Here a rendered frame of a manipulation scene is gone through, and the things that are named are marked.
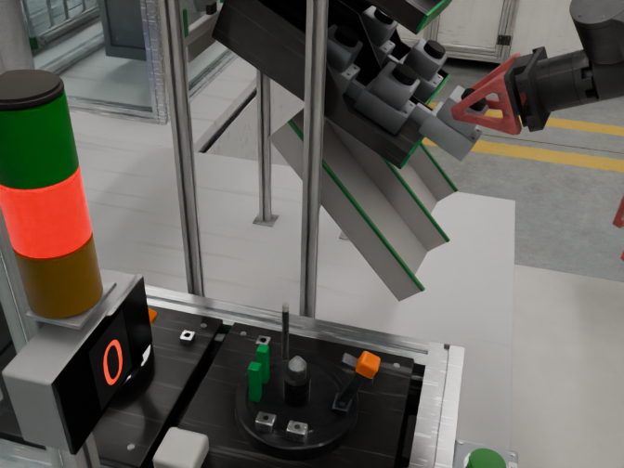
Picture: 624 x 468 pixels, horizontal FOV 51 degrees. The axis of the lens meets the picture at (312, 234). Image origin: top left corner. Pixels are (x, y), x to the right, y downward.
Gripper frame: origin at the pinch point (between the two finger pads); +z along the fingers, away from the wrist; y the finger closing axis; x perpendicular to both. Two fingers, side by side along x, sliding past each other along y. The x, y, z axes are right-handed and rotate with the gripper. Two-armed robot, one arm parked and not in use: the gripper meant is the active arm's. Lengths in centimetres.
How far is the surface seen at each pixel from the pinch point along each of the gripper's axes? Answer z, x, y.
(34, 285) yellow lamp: 12, -10, 51
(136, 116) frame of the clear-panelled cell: 96, -3, -44
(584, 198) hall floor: 39, 121, -221
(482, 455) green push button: 0.4, 31.1, 24.2
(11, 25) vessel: 86, -31, -16
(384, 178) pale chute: 16.7, 9.8, -6.3
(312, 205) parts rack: 19.0, 5.4, 9.6
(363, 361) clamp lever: 8.2, 16.1, 26.9
